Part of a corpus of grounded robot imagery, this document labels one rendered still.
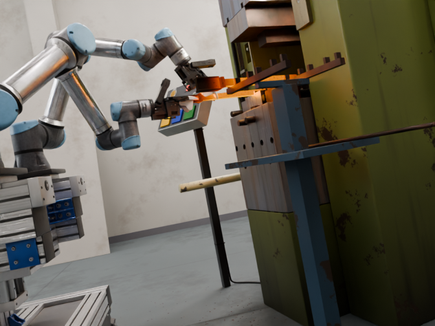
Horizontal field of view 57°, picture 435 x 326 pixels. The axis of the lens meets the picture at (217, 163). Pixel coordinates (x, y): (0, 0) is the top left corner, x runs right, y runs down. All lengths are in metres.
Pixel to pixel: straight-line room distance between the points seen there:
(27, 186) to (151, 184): 3.60
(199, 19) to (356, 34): 3.78
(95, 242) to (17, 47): 2.48
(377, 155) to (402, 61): 0.38
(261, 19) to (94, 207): 3.04
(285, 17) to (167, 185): 3.27
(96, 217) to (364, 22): 3.43
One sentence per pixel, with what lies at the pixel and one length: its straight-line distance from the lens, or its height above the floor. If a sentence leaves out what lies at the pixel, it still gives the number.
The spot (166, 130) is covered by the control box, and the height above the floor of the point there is 0.95.
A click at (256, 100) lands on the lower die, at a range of 1.81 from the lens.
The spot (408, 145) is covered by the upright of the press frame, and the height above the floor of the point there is 0.65.
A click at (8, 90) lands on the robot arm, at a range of 1.34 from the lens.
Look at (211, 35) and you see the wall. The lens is 5.15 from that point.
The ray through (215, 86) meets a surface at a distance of 1.30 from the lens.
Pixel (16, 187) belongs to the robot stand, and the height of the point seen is 0.75.
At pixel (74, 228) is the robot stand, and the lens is 1.82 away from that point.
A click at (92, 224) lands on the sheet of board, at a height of 0.32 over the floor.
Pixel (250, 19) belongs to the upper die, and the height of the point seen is 1.30.
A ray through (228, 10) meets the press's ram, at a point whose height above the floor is 1.41.
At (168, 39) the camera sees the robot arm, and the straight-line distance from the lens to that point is 1.73.
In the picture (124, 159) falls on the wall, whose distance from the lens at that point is 4.89.
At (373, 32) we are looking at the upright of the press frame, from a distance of 1.63.
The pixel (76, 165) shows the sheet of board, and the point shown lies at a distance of 4.55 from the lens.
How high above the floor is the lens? 0.72
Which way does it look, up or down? level
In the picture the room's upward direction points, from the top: 10 degrees counter-clockwise
